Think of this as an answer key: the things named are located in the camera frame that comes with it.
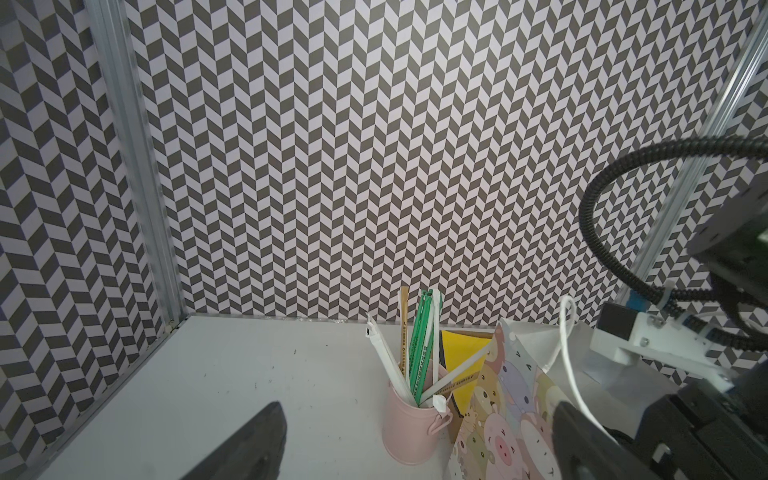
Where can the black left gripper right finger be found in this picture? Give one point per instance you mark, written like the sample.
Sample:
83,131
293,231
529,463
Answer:
584,452

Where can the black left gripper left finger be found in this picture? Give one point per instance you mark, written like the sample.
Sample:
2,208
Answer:
253,452

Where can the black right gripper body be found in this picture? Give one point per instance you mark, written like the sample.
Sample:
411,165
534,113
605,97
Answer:
701,433

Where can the white patterned gift bag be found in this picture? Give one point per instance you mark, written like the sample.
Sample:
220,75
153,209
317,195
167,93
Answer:
507,431

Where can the brown cardboard napkin box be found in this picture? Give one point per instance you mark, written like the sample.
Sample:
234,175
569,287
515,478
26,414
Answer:
457,346

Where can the pink metal bucket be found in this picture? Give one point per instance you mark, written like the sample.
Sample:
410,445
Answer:
410,434

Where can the green wrapped straw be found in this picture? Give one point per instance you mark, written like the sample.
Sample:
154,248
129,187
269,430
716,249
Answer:
422,341

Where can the wooden stir stick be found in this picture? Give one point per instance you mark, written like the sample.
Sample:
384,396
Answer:
403,305

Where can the aluminium frame corner post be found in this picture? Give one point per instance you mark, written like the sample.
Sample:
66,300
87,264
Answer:
702,185

